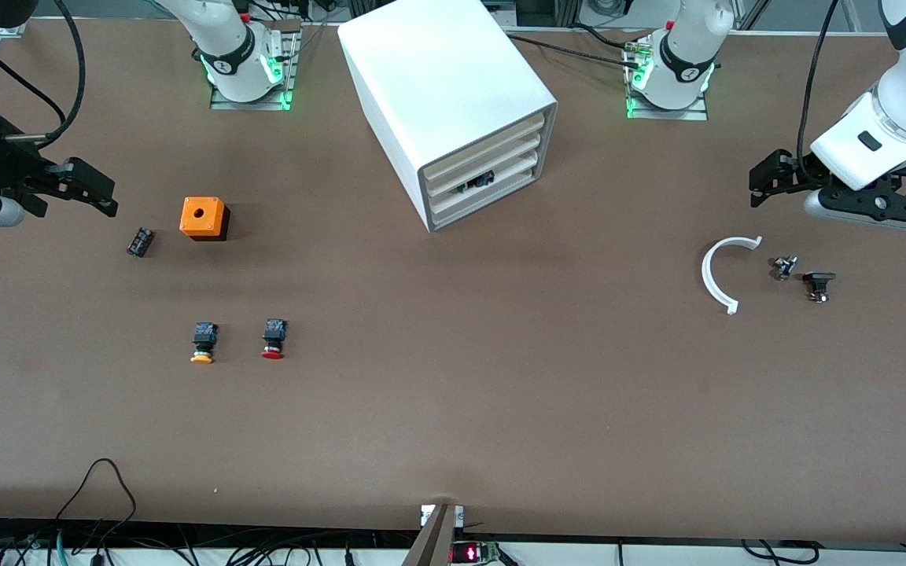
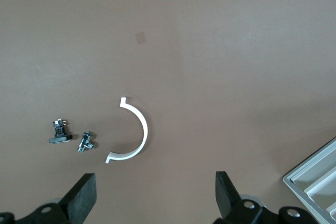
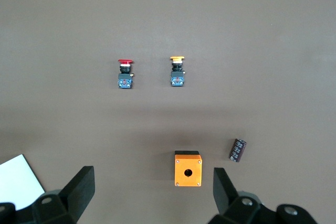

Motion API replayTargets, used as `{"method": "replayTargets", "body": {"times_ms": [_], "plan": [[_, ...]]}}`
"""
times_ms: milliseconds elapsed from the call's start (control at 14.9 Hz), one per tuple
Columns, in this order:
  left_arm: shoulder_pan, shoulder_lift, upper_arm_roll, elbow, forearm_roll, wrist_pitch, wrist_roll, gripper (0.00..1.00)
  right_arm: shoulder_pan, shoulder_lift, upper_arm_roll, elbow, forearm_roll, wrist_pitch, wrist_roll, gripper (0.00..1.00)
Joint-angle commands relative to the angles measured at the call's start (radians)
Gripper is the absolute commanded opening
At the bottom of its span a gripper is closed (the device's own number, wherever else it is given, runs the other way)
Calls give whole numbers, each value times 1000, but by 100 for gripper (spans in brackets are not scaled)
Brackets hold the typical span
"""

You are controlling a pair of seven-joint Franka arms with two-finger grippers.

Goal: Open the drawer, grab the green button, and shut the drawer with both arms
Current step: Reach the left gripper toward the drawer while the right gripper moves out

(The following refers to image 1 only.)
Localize white plastic drawer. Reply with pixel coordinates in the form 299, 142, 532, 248
428, 152, 540, 213
431, 171, 540, 229
420, 112, 546, 180
424, 132, 542, 197

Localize yellow push button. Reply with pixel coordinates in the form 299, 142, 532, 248
190, 322, 219, 365

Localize red mushroom push button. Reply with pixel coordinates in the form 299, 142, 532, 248
261, 318, 289, 361

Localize white drawer cabinet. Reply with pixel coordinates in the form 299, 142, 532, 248
337, 0, 560, 233

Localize orange box with hole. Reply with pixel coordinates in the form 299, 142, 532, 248
179, 197, 230, 241

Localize white plastic arc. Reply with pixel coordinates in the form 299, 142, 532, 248
702, 236, 764, 315

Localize red LED display module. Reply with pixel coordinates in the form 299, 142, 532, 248
451, 541, 501, 565

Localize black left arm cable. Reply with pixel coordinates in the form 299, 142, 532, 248
796, 0, 841, 170

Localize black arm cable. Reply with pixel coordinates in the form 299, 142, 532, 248
796, 0, 841, 170
0, 0, 86, 146

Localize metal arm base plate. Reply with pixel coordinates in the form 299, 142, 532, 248
209, 30, 300, 111
624, 38, 709, 121

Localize black switch part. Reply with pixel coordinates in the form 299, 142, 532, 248
802, 271, 838, 304

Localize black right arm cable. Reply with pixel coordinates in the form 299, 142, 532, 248
0, 0, 86, 146

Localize black braided cable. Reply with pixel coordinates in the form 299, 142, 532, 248
504, 24, 646, 72

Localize black looped cable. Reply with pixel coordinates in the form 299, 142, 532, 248
56, 458, 139, 543

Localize tangled black cables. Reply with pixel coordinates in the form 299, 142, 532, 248
0, 515, 422, 566

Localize aluminium profile post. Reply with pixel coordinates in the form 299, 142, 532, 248
402, 503, 466, 566

